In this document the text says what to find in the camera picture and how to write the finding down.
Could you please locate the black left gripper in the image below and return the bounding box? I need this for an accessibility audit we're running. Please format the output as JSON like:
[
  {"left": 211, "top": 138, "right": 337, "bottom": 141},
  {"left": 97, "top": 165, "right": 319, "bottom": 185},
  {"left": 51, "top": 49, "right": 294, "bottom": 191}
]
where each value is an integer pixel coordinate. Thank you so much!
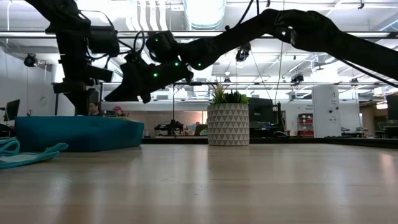
[{"left": 53, "top": 46, "right": 113, "bottom": 116}]

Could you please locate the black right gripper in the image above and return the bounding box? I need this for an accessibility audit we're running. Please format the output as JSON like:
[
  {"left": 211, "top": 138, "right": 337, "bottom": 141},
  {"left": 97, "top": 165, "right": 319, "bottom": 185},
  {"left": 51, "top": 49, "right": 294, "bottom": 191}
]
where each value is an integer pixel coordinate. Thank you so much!
[{"left": 104, "top": 52, "right": 194, "bottom": 103}]

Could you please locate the light blue teal-edged towel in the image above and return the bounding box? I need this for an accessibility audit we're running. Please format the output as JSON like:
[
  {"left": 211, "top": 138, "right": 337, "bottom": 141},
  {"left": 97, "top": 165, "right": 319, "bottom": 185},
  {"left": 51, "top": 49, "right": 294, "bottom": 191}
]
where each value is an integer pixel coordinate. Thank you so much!
[{"left": 0, "top": 138, "right": 69, "bottom": 170}]

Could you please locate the person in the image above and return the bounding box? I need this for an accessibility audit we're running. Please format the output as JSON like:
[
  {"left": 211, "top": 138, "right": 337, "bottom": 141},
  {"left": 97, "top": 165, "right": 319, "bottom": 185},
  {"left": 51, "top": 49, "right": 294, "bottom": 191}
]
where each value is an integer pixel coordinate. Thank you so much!
[
  {"left": 88, "top": 101, "right": 102, "bottom": 117},
  {"left": 111, "top": 105, "right": 129, "bottom": 118}
]

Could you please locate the teal plastic bin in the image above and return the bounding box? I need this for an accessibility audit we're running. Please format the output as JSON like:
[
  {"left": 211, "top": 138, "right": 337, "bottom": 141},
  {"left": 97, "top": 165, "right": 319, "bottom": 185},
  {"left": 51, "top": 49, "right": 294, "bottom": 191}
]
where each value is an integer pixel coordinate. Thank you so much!
[{"left": 15, "top": 116, "right": 146, "bottom": 152}]

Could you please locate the black monitor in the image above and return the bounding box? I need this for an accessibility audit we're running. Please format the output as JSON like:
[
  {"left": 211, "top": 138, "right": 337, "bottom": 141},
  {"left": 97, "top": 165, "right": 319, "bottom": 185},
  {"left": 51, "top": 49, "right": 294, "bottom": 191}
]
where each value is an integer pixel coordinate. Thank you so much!
[
  {"left": 386, "top": 93, "right": 398, "bottom": 121},
  {"left": 3, "top": 98, "right": 21, "bottom": 122}
]

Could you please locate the succulent in patterned pot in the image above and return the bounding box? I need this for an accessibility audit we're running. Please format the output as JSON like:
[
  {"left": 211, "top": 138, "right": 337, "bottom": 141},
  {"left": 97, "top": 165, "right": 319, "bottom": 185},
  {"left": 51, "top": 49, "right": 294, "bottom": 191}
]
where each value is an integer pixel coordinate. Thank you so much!
[{"left": 206, "top": 83, "right": 251, "bottom": 146}]

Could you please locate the black background equipment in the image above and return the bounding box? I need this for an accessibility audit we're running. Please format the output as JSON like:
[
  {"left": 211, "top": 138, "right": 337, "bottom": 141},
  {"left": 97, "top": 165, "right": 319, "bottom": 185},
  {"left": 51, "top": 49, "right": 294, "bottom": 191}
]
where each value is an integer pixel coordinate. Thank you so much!
[{"left": 248, "top": 97, "right": 282, "bottom": 138}]

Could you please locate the red storage shelf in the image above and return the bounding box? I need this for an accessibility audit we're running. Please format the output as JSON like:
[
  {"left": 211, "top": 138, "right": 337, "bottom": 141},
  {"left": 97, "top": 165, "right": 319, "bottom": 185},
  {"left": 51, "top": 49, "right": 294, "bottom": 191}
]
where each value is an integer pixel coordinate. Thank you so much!
[{"left": 297, "top": 113, "right": 314, "bottom": 137}]

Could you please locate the white pillar cabinet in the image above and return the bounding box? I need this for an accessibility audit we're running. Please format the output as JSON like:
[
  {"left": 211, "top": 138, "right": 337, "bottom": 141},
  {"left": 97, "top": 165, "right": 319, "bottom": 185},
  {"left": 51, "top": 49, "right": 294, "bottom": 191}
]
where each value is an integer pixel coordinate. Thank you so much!
[{"left": 312, "top": 85, "right": 342, "bottom": 138}]

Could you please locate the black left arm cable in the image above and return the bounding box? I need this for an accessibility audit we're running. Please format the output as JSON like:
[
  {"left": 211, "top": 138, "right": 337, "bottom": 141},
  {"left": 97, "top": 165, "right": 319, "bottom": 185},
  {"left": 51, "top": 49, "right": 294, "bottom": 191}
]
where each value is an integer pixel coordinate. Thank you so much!
[{"left": 77, "top": 10, "right": 134, "bottom": 69}]

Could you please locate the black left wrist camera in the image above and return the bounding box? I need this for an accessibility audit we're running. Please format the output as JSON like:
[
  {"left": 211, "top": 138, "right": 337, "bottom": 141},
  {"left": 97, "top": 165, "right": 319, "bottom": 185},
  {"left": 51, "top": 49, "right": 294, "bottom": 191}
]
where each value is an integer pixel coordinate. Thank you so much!
[{"left": 88, "top": 26, "right": 121, "bottom": 57}]

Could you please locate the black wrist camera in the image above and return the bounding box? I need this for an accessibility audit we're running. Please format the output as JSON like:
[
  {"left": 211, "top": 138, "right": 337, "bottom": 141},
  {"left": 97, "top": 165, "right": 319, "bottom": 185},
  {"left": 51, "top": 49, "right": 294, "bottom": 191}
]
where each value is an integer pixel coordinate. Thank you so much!
[
  {"left": 88, "top": 26, "right": 121, "bottom": 57},
  {"left": 145, "top": 30, "right": 180, "bottom": 63}
]

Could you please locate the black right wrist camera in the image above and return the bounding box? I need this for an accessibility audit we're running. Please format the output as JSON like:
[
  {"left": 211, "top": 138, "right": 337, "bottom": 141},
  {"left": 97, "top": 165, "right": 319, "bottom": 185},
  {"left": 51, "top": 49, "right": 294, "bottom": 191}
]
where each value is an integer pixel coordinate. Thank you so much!
[{"left": 145, "top": 30, "right": 180, "bottom": 63}]

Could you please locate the black aluminium table frame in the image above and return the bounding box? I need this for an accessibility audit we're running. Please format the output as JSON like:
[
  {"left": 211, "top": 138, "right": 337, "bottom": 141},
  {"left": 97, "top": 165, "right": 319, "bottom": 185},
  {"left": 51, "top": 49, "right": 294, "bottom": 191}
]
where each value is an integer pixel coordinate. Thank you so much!
[{"left": 141, "top": 136, "right": 398, "bottom": 149}]

